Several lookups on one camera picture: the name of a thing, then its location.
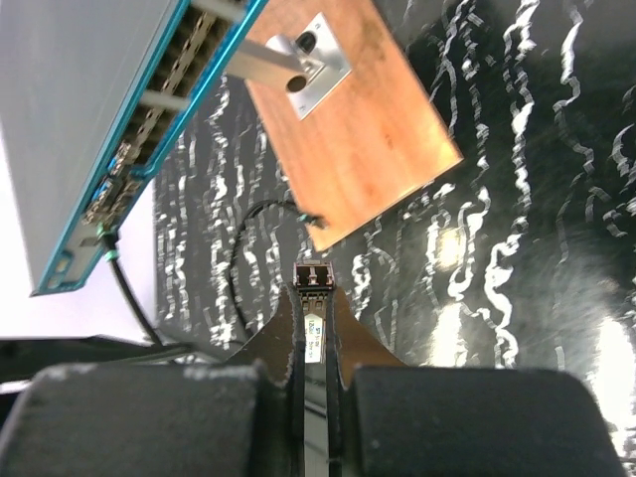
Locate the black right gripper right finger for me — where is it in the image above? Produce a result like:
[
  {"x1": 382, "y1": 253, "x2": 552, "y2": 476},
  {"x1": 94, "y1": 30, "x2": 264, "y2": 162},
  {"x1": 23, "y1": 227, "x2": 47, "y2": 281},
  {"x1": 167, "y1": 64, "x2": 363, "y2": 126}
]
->
[{"x1": 325, "y1": 289, "x2": 624, "y2": 476}]

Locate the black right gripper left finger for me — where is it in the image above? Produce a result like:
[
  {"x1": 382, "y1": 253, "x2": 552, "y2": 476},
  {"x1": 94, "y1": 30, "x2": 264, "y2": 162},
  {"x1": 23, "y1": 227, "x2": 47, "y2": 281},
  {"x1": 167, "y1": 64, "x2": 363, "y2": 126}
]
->
[{"x1": 1, "y1": 287, "x2": 304, "y2": 476}]

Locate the silver SFP module plug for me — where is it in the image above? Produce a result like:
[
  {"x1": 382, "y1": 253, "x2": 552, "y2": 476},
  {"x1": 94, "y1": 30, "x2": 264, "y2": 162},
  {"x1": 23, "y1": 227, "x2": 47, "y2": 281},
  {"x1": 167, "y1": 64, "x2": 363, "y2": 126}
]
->
[{"x1": 293, "y1": 260, "x2": 335, "y2": 364}]

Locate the wooden board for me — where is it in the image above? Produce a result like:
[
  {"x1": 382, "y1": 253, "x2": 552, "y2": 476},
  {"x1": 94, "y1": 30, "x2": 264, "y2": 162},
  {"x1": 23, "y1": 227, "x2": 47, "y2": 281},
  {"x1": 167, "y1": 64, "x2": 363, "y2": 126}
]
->
[{"x1": 247, "y1": 1, "x2": 462, "y2": 251}]

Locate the black ethernet cable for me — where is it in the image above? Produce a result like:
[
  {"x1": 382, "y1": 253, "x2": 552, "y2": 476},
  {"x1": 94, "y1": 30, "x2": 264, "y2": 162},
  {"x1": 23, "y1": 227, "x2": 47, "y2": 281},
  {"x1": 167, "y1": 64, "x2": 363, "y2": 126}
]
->
[{"x1": 96, "y1": 198, "x2": 329, "y2": 367}]

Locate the dark grey network switch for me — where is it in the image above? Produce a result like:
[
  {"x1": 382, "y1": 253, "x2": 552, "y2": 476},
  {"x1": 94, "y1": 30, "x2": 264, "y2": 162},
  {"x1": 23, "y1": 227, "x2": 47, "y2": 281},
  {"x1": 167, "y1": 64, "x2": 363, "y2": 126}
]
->
[{"x1": 1, "y1": 1, "x2": 264, "y2": 296}]

